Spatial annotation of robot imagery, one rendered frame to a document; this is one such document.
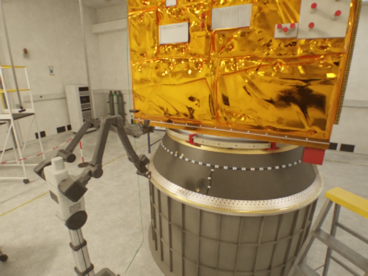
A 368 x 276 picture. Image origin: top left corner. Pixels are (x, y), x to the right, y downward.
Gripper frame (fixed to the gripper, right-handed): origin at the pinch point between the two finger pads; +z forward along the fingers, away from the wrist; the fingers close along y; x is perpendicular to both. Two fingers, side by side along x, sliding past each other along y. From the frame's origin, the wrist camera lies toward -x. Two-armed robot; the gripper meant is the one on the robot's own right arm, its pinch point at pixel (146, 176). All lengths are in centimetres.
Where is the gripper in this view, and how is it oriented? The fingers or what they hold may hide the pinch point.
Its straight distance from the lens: 186.9
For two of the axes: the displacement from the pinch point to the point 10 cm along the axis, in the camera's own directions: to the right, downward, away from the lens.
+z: 2.9, 7.1, 6.4
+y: -8.1, -1.7, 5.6
